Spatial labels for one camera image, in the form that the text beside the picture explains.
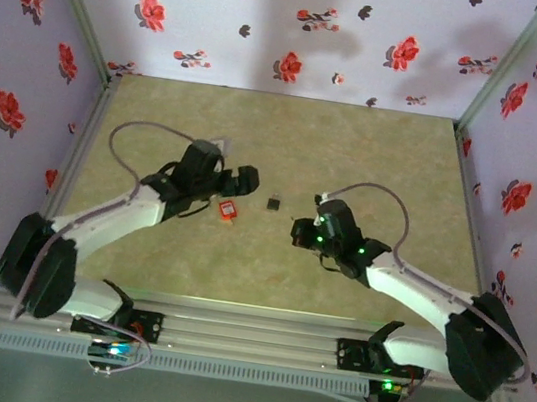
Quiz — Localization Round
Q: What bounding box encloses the controller board with green light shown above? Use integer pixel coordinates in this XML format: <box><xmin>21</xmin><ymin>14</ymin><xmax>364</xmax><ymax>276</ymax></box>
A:
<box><xmin>86</xmin><ymin>334</ymin><xmax>137</xmax><ymax>364</ymax></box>
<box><xmin>368</xmin><ymin>375</ymin><xmax>412</xmax><ymax>400</ymax></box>

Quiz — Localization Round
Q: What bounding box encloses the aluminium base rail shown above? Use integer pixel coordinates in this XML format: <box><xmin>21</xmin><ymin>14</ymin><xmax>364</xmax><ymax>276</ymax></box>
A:
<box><xmin>0</xmin><ymin>265</ymin><xmax>526</xmax><ymax>401</ymax></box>

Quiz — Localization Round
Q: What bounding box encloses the small orange block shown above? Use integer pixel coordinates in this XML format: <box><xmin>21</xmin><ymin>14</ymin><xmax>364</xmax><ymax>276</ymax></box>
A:
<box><xmin>216</xmin><ymin>193</ymin><xmax>242</xmax><ymax>222</ymax></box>

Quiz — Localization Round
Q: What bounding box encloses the lilac right arm cable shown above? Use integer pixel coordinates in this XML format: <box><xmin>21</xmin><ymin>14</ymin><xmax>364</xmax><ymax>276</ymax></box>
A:
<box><xmin>300</xmin><ymin>176</ymin><xmax>537</xmax><ymax>387</ymax></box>

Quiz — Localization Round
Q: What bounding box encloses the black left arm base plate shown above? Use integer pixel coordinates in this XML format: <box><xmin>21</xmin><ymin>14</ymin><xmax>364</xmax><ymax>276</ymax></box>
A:
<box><xmin>70</xmin><ymin>300</ymin><xmax>166</xmax><ymax>347</ymax></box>

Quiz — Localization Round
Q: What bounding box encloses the lilac left arm cable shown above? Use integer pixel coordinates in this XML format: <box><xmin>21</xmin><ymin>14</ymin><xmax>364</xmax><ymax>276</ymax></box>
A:
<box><xmin>10</xmin><ymin>105</ymin><xmax>199</xmax><ymax>344</ymax></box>

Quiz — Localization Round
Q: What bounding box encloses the grey slotted cable duct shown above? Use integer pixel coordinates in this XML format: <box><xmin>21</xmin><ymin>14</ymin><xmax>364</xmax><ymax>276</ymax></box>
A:
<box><xmin>0</xmin><ymin>325</ymin><xmax>372</xmax><ymax>402</ymax></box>

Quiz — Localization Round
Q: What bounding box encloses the aluminium table side rail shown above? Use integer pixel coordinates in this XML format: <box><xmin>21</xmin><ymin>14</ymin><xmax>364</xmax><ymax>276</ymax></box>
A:
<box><xmin>429</xmin><ymin>122</ymin><xmax>512</xmax><ymax>300</ymax></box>
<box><xmin>36</xmin><ymin>68</ymin><xmax>124</xmax><ymax>237</ymax></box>

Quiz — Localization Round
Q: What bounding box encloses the lilac arm cable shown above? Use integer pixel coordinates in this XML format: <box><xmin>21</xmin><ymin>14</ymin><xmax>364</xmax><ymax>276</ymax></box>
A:
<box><xmin>10</xmin><ymin>105</ymin><xmax>199</xmax><ymax>344</ymax></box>
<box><xmin>300</xmin><ymin>176</ymin><xmax>537</xmax><ymax>387</ymax></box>

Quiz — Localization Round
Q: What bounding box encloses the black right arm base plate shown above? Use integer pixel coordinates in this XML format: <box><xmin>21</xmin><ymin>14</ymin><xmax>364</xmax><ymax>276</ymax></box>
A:
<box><xmin>332</xmin><ymin>336</ymin><xmax>429</xmax><ymax>385</ymax></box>

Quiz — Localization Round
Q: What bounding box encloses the small black block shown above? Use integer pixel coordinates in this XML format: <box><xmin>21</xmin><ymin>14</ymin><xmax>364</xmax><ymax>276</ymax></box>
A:
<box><xmin>265</xmin><ymin>190</ymin><xmax>285</xmax><ymax>213</ymax></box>

